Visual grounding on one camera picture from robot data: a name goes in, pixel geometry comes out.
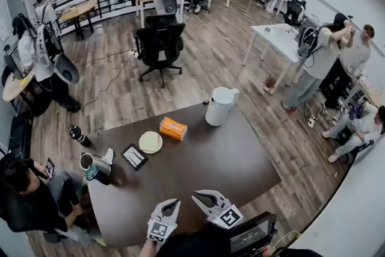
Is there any orange tissue box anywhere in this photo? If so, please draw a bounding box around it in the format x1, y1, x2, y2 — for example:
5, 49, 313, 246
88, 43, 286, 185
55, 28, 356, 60
159, 116, 188, 141

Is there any person's black clothing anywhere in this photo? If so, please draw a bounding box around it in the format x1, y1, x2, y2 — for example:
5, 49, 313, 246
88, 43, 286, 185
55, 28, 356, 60
156, 222, 322, 257

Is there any black walking pad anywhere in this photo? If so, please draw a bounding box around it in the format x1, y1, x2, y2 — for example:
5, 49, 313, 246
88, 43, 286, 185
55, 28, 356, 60
7, 115, 33, 160

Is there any white round plate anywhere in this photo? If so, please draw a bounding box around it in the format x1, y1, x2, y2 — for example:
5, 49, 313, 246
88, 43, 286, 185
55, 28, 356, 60
138, 131, 164, 155

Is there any white electric kettle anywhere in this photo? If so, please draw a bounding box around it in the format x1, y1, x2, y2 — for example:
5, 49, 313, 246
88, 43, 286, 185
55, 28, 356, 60
205, 86, 241, 126

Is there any round wooden table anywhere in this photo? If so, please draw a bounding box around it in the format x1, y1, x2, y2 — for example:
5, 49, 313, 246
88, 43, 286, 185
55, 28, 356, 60
2, 72, 35, 102
58, 0, 99, 42

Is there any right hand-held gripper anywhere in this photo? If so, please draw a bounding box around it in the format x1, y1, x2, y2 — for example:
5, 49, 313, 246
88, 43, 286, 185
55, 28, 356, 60
191, 189, 244, 230

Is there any small potted plant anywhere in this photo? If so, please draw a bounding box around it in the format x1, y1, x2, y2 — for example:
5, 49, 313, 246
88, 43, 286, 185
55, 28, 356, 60
263, 74, 278, 94

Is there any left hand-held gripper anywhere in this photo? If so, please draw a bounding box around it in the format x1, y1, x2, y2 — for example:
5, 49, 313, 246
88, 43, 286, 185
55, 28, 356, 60
146, 199, 181, 243

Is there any person's left forearm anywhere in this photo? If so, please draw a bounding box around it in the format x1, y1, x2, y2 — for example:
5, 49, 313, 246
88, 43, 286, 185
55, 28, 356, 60
138, 239, 158, 257

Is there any stainless steel kettle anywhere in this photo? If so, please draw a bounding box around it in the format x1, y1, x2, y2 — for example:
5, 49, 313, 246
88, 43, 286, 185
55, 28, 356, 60
79, 152, 112, 186

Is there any black chest-mounted monitor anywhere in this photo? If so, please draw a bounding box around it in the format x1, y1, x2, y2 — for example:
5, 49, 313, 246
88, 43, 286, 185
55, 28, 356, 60
230, 212, 277, 255

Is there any black water bottle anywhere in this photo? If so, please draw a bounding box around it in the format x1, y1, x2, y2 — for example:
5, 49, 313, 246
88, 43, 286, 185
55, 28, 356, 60
69, 125, 93, 148

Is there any pale bread slice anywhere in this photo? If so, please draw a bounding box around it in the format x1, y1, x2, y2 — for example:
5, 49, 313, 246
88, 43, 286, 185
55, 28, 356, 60
140, 131, 162, 152

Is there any black-framed display box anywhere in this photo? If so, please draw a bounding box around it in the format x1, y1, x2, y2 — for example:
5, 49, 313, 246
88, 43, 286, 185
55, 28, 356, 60
3, 44, 25, 79

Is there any black picture frame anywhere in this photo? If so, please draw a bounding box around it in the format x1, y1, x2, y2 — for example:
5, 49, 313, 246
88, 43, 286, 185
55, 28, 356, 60
121, 143, 149, 172

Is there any white storage basket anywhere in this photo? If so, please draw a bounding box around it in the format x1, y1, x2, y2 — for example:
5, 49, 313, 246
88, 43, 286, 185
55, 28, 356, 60
275, 23, 299, 36

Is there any crumpled white tissue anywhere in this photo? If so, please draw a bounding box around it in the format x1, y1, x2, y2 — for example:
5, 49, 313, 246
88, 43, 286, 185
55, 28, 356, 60
103, 147, 115, 165

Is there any black smartphone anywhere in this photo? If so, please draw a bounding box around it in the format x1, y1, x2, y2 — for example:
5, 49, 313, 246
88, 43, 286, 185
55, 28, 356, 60
45, 158, 56, 180

